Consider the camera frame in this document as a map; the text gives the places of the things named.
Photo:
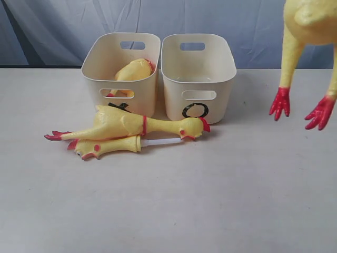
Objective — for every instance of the whole yellow rubber chicken back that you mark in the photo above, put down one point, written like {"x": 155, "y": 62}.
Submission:
{"x": 111, "y": 123}

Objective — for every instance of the whole yellow rubber chicken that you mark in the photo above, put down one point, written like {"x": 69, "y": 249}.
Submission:
{"x": 111, "y": 123}
{"x": 306, "y": 23}

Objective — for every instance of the headless yellow rubber chicken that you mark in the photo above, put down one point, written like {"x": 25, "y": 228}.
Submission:
{"x": 137, "y": 69}

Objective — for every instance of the whole yellow rubber chicken front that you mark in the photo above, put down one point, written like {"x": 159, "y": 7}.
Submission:
{"x": 306, "y": 23}

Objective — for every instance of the cream bin marked O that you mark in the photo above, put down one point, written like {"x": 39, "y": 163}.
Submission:
{"x": 198, "y": 72}

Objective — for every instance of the severed rubber chicken head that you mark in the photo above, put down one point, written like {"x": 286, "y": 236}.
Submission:
{"x": 95, "y": 148}

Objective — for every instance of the cream bin marked X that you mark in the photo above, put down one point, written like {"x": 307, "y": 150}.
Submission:
{"x": 110, "y": 53}

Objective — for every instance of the blue-grey backdrop curtain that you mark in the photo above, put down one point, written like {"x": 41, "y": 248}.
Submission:
{"x": 60, "y": 33}

